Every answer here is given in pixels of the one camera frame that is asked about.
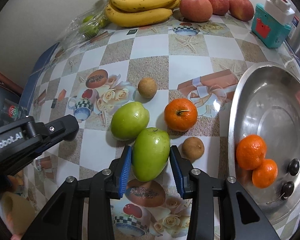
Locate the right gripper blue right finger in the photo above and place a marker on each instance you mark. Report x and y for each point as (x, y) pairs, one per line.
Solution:
(175, 159)

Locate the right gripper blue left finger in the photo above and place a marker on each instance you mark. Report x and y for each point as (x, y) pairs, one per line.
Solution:
(124, 170)

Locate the brown longan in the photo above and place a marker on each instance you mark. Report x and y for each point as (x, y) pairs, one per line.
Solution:
(193, 148)
(147, 87)

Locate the green jujube fruit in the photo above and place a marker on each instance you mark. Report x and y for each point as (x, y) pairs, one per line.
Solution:
(129, 120)
(150, 153)

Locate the orange tangerine with stem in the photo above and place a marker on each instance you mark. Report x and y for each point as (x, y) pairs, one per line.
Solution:
(180, 115)

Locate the larger orange tangerine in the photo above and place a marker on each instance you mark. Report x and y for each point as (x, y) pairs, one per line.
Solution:
(250, 152)

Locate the smaller orange tangerine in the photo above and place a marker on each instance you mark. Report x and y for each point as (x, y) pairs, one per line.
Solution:
(265, 174)

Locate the dark plum with stem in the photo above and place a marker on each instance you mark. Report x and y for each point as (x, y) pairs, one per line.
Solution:
(286, 191)

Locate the person's hand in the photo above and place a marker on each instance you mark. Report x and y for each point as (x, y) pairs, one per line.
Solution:
(17, 236)

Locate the checkered fruit tablecloth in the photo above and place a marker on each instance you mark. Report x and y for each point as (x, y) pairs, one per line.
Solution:
(127, 56)

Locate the large steel basin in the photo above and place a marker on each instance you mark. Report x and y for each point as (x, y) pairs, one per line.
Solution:
(266, 102)

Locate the bag of green limes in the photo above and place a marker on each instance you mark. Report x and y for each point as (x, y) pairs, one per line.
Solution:
(84, 27)

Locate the yellow banana bunch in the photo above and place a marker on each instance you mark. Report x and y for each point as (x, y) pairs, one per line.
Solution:
(138, 13)

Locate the front red apple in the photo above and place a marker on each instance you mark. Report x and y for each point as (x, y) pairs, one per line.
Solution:
(196, 10)

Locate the red apple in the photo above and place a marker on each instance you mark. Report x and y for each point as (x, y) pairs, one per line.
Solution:
(241, 9)
(220, 7)
(196, 10)

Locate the teal plastic box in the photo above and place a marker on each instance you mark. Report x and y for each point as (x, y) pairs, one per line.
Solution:
(270, 32)

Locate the middle red apple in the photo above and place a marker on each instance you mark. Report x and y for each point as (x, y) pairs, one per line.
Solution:
(220, 7)

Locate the right red apple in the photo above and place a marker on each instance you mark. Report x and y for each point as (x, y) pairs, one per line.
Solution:
(241, 9)

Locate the white power strip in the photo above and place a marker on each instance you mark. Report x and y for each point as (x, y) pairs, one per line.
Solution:
(280, 10)

